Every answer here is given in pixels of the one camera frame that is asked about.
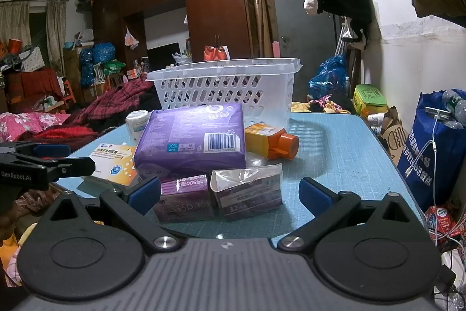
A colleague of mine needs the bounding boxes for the wooden boards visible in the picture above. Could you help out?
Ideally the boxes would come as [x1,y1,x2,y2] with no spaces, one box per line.
[244,0,273,58]

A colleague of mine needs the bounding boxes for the red plaid blanket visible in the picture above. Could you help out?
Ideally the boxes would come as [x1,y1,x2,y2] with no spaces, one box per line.
[69,78,161,129]

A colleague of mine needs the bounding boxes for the blue shopping bag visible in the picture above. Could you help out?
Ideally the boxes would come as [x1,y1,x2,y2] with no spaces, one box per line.
[397,89,466,213]

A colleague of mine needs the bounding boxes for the tangled white cables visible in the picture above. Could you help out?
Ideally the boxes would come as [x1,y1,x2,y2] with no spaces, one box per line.
[430,216,466,297]

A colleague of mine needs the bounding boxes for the red cloth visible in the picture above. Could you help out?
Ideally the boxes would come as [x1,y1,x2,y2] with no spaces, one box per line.
[18,125,99,151]

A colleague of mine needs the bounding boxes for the pink floral blanket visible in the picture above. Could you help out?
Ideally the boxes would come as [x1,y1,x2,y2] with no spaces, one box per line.
[0,112,71,143]

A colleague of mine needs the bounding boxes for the pile of blue bags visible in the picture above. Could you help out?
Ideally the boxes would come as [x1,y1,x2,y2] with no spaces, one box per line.
[79,43,116,89]

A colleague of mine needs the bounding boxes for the small white jar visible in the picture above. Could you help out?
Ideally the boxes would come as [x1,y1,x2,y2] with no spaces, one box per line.
[126,110,151,144]

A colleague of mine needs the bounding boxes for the clear plastic water bottle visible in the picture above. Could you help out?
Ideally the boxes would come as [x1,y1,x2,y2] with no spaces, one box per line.
[442,89,466,131]

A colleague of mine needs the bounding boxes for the blue plastic bag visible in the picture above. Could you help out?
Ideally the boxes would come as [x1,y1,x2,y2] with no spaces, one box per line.
[309,55,349,98]

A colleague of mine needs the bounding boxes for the green lidded container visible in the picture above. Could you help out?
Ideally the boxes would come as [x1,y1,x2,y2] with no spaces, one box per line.
[352,84,388,117]

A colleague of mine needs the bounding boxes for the yellow patterned blanket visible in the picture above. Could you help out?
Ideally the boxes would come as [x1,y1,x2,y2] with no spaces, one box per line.
[291,98,352,115]

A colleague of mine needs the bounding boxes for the red packet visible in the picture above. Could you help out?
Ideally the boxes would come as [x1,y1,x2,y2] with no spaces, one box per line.
[424,203,461,235]

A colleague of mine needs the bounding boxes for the black television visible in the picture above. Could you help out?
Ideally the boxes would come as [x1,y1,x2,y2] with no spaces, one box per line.
[146,42,181,71]

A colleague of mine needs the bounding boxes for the white plastic basket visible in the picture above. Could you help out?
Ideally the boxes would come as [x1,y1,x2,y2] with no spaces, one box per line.
[146,58,303,131]

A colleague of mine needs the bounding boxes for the metal crutches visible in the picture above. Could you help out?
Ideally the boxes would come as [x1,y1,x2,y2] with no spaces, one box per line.
[335,16,354,58]

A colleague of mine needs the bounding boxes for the purple box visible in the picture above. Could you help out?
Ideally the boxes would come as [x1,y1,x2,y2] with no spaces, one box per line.
[210,162,284,222]
[153,174,215,223]

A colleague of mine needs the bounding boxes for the teal cutting mat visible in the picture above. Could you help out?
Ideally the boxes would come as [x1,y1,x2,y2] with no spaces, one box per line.
[54,112,426,240]

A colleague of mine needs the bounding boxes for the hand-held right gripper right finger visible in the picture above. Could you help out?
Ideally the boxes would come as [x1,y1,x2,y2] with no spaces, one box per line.
[278,177,425,253]

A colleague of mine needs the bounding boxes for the large purple packet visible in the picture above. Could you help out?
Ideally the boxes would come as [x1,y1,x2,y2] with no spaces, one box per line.
[134,103,247,178]

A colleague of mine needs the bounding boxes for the grey door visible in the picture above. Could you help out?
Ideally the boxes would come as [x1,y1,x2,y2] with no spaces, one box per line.
[260,0,337,58]

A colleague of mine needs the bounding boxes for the orange bottle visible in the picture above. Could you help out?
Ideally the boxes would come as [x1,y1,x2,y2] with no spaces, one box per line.
[245,123,300,160]

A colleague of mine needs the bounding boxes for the white charging cable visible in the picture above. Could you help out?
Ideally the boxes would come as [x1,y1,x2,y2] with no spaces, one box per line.
[406,107,452,180]

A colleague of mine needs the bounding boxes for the hanging white plastic bag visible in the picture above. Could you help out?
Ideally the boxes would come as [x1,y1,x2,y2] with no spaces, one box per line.
[124,27,140,50]

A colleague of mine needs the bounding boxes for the green white bag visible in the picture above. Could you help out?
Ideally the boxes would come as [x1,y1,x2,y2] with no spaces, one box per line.
[104,60,126,78]

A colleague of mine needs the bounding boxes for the white orange medicine box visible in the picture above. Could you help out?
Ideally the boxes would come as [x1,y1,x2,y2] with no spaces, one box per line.
[82,143,141,187]

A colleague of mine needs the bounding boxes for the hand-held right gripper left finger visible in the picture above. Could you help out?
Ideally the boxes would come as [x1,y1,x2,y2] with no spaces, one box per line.
[36,177,181,255]

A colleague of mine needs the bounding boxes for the brown paper bag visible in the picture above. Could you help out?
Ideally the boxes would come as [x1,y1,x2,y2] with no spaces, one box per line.
[379,107,408,160]

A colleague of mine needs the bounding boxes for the dark wooden chair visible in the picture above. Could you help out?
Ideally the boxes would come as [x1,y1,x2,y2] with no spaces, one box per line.
[346,45,363,86]

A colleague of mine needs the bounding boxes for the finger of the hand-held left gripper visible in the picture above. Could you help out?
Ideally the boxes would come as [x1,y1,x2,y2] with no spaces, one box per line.
[0,143,72,159]
[34,157,96,184]

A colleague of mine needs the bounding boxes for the orange white plastic bag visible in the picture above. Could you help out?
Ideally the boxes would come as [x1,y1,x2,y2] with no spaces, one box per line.
[203,36,230,62]

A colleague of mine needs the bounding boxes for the red armchair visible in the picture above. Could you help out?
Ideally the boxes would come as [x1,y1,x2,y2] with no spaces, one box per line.
[3,68,64,108]

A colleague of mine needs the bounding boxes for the beige curtain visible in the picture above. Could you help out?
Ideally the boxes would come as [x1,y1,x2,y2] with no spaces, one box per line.
[45,0,67,76]
[0,1,30,45]

